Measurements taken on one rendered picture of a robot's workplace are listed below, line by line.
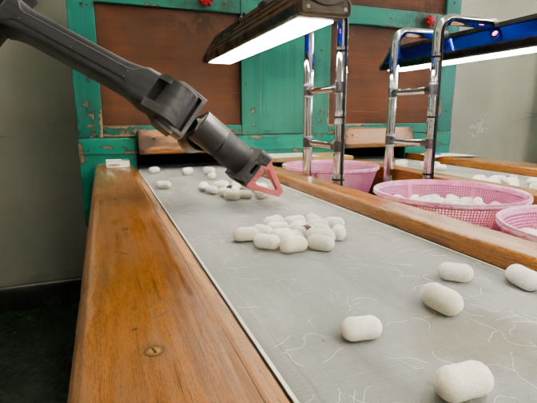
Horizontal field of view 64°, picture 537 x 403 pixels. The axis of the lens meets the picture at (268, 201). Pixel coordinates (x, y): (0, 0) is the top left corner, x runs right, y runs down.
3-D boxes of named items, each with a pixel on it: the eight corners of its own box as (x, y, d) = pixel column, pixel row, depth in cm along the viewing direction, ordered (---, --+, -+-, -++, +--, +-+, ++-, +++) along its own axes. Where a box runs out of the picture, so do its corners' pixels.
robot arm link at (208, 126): (188, 130, 70) (208, 105, 71) (177, 135, 76) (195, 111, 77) (220, 157, 73) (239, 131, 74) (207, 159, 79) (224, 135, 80)
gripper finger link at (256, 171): (281, 177, 86) (248, 147, 82) (296, 181, 80) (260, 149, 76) (260, 203, 86) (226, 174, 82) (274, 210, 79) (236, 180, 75)
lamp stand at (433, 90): (427, 216, 99) (443, 9, 90) (376, 200, 117) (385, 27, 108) (489, 209, 105) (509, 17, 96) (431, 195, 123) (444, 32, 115)
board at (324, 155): (256, 163, 126) (256, 159, 125) (241, 158, 139) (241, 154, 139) (353, 159, 137) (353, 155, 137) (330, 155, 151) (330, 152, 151)
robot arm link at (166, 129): (151, 120, 68) (180, 78, 70) (137, 128, 78) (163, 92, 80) (210, 163, 73) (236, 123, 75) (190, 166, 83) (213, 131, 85)
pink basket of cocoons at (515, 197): (490, 277, 61) (497, 213, 59) (342, 238, 81) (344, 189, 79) (547, 241, 79) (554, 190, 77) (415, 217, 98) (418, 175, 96)
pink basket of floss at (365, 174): (363, 212, 102) (366, 173, 101) (265, 202, 114) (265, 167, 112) (387, 194, 126) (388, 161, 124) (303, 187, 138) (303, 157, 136)
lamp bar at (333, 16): (301, 12, 58) (302, -47, 56) (201, 63, 114) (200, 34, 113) (352, 17, 60) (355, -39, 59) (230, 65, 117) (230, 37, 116)
